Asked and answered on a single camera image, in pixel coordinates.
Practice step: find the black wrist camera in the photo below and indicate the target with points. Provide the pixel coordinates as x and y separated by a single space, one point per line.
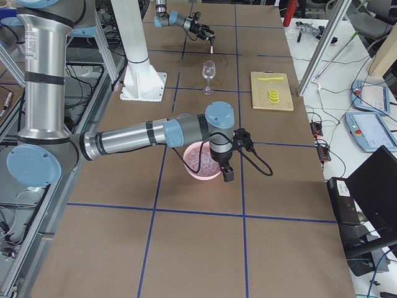
196 15
242 139

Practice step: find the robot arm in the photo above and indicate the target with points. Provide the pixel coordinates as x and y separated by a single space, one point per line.
172 19
46 151

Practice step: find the white camera stand base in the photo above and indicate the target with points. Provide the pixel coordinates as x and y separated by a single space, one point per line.
141 81

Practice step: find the black monitor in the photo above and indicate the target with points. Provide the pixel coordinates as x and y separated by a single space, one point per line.
373 186

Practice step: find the pink bowl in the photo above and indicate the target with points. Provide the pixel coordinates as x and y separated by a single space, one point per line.
195 145

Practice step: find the blue teach pendant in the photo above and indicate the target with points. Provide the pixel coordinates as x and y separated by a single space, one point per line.
370 131
373 97

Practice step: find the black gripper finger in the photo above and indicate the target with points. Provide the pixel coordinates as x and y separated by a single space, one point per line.
205 29
206 37
228 174

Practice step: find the metal rod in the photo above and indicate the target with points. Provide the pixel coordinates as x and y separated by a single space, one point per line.
315 79

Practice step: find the clear wine glass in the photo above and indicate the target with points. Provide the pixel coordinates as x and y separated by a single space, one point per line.
208 72

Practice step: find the yellow plastic knife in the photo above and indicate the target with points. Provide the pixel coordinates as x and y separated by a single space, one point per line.
274 78

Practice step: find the bamboo cutting board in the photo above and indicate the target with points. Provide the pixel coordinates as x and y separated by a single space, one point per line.
259 92

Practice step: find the near blue teach pendant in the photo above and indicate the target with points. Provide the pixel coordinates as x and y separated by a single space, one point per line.
370 131

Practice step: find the steel cocktail jigger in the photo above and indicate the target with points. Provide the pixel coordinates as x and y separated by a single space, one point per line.
211 40

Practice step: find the far blue teach pendant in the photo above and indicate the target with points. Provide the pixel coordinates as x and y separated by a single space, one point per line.
373 97

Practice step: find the aluminium frame post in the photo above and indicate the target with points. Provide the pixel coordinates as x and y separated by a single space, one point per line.
333 23

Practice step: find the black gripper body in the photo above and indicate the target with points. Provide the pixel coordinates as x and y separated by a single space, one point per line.
195 27
221 158

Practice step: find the black desktop box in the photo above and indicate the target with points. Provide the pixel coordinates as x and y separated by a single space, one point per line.
342 202

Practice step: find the clear ice cubes pile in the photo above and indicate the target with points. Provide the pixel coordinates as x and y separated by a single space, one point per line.
203 160

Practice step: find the clear plastic bag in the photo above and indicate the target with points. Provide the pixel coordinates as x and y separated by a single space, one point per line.
301 29

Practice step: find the red fire extinguisher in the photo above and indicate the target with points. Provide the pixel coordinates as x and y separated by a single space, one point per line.
289 12

